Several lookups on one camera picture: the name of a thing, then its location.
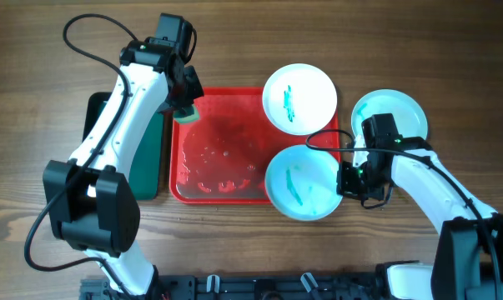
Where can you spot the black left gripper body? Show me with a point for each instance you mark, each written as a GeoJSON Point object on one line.
{"type": "Point", "coordinates": [184, 92]}

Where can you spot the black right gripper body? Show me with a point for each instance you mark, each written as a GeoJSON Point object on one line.
{"type": "Point", "coordinates": [361, 182]}

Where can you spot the green sponge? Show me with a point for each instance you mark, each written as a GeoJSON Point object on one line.
{"type": "Point", "coordinates": [186, 115]}

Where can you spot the white plate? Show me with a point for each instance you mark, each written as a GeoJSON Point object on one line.
{"type": "Point", "coordinates": [299, 99]}
{"type": "Point", "coordinates": [409, 117]}
{"type": "Point", "coordinates": [301, 183]}

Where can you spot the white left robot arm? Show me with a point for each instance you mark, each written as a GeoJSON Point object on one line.
{"type": "Point", "coordinates": [89, 201]}

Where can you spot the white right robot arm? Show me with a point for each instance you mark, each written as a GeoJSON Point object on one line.
{"type": "Point", "coordinates": [469, 257]}

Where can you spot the red plastic tray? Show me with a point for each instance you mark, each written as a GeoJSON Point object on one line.
{"type": "Point", "coordinates": [222, 157]}

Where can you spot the black tub with green water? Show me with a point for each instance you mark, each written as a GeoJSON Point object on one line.
{"type": "Point", "coordinates": [146, 165]}

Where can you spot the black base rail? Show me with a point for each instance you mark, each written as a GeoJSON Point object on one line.
{"type": "Point", "coordinates": [344, 286]}

